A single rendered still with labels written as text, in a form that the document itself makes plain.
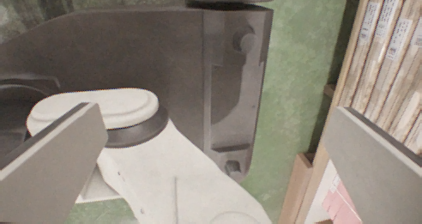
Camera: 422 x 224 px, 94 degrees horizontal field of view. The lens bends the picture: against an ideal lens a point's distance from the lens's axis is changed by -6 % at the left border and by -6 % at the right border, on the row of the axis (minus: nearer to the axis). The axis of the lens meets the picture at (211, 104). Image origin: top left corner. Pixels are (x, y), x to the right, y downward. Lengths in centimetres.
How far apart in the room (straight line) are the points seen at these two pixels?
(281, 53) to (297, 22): 10
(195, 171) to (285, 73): 55
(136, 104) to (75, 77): 20
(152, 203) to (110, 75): 31
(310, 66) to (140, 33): 58
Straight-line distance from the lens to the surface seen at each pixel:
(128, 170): 32
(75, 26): 48
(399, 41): 69
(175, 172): 30
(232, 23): 42
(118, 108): 35
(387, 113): 74
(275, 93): 79
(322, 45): 81
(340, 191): 115
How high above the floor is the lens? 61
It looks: 58 degrees down
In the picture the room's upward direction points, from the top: 160 degrees clockwise
